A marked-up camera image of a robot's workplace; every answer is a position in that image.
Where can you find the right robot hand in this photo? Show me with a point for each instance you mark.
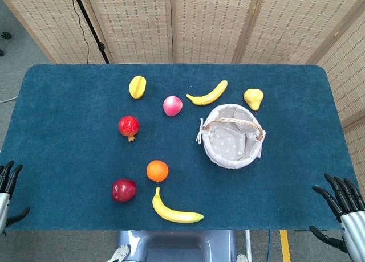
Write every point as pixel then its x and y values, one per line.
pixel 348 210

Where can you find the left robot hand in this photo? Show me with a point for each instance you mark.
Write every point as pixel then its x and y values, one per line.
pixel 6 179

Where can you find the orange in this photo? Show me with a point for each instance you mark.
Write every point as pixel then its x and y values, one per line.
pixel 157 171

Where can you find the cloth-lined wicker basket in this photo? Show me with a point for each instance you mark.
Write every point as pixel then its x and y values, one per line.
pixel 232 136

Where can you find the blue table mat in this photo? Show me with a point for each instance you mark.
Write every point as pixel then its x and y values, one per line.
pixel 71 148

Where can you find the dark red apple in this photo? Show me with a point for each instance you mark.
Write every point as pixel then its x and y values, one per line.
pixel 123 190

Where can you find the red pomegranate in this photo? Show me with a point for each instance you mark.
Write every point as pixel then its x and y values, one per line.
pixel 129 126

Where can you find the black caster wheel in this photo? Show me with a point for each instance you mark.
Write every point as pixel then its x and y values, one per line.
pixel 5 35

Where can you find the yellow pear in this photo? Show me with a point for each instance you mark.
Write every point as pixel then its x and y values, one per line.
pixel 253 98

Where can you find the yellow starfruit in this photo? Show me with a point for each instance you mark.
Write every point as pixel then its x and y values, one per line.
pixel 137 87

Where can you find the large yellow banana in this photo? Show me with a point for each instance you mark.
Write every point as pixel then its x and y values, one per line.
pixel 171 212

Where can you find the black tripod stand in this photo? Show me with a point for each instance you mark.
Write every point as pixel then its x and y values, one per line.
pixel 91 28

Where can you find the robot torso base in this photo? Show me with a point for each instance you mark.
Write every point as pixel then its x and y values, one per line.
pixel 176 245

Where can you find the small yellow banana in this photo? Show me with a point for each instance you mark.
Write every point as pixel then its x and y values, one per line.
pixel 209 95

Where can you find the pink peach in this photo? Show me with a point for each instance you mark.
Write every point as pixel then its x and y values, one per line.
pixel 172 105

